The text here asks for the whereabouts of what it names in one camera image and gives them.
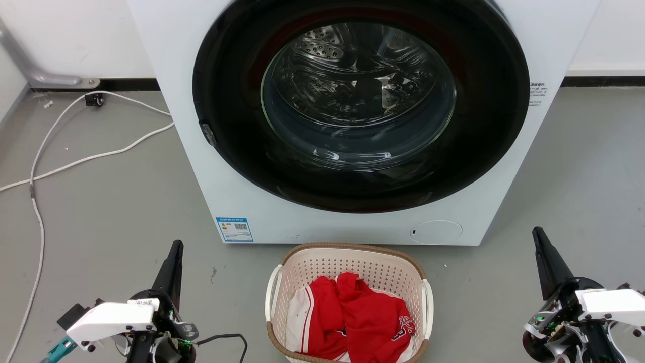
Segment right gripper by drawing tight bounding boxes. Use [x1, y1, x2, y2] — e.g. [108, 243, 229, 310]
[522, 226, 645, 363]

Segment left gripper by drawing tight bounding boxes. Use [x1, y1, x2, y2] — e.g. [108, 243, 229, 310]
[113, 240, 200, 363]

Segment beige perforated laundry basket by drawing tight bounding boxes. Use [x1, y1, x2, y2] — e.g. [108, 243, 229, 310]
[265, 243, 434, 363]

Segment blue energy label sticker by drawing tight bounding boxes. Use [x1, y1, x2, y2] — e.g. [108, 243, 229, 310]
[216, 217, 254, 243]

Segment white front-load washing machine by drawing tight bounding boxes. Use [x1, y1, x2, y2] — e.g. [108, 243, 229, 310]
[126, 0, 602, 247]

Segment round white filter cover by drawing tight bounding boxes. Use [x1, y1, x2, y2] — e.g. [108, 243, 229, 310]
[410, 220, 463, 245]

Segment red and white shorts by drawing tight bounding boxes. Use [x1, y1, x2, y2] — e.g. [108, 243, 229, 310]
[285, 276, 349, 361]

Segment small text sticker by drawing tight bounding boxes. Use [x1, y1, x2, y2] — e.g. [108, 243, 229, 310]
[529, 82, 548, 107]

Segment red jersey shirt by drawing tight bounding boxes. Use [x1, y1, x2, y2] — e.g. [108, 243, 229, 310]
[335, 272, 417, 363]

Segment black round washer door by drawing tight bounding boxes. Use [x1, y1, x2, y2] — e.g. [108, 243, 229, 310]
[192, 0, 531, 214]

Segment grey floor pipe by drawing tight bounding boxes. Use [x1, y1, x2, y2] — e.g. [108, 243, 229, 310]
[0, 19, 101, 90]

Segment thin black left gripper cable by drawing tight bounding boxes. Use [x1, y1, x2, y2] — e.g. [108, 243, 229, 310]
[196, 333, 249, 363]

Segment white power cable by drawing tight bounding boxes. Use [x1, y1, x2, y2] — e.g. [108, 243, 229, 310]
[0, 122, 175, 193]

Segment long white looping cable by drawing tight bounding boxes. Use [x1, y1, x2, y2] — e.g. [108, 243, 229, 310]
[4, 91, 173, 363]

